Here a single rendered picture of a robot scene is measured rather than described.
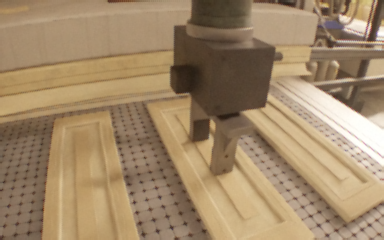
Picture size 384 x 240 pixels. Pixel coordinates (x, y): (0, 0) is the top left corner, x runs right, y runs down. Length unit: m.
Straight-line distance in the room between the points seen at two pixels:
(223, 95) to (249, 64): 0.07
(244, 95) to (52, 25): 0.76
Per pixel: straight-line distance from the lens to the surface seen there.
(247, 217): 0.56
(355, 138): 0.99
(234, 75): 0.47
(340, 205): 0.66
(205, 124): 0.71
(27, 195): 0.70
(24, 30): 1.06
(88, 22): 1.03
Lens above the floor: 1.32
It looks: 31 degrees down
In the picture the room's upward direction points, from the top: 3 degrees clockwise
